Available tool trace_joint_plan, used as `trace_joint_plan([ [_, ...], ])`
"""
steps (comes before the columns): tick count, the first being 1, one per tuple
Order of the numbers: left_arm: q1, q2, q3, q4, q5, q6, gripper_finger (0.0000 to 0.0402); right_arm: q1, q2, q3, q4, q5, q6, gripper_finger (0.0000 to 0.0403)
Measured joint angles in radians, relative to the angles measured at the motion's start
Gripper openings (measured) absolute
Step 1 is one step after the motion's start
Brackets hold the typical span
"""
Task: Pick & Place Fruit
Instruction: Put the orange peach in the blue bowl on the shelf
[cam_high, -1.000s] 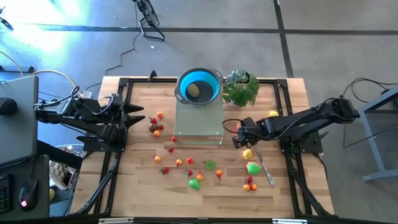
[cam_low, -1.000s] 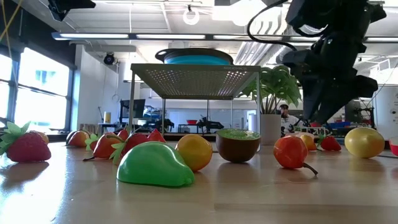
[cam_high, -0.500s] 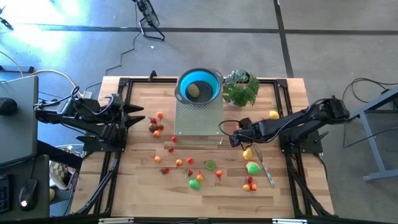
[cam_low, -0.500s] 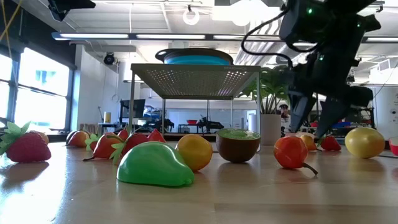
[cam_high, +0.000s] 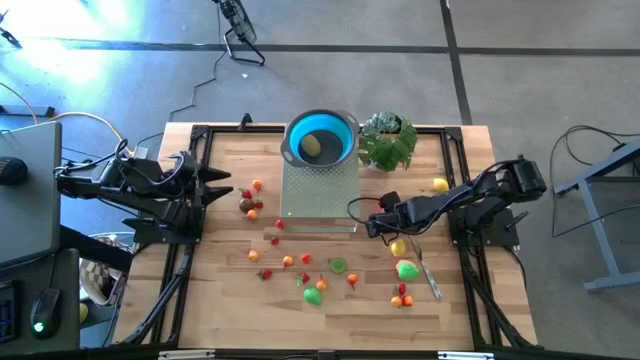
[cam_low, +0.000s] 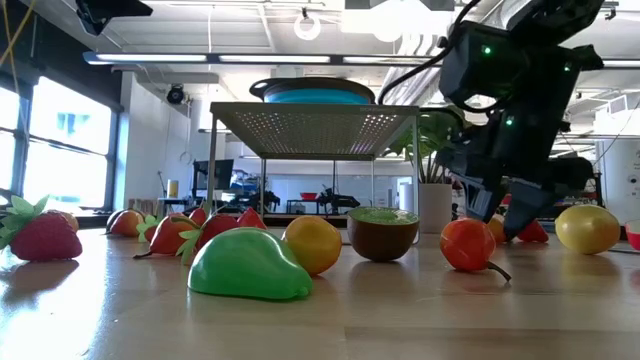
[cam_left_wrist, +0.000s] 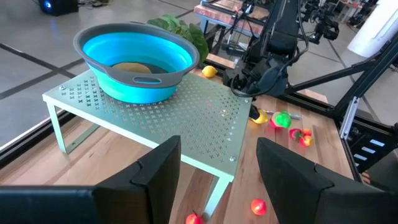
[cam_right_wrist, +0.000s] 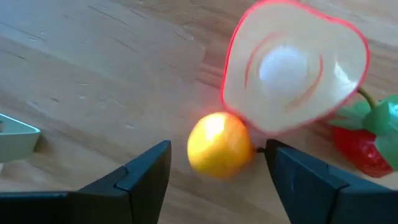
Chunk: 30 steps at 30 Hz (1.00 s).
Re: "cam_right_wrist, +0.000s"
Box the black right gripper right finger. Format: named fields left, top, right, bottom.
left=264, top=138, right=398, bottom=224

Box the red toy strawberry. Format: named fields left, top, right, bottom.
left=328, top=88, right=398, bottom=179

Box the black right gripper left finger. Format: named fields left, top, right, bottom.
left=0, top=139, right=172, bottom=224

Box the mint green perforated rack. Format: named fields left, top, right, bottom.
left=0, top=113, right=42, bottom=164

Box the small orange toy fruit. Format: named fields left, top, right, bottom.
left=186, top=111, right=255, bottom=181

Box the red toy apple half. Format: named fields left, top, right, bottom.
left=220, top=0, right=371, bottom=136

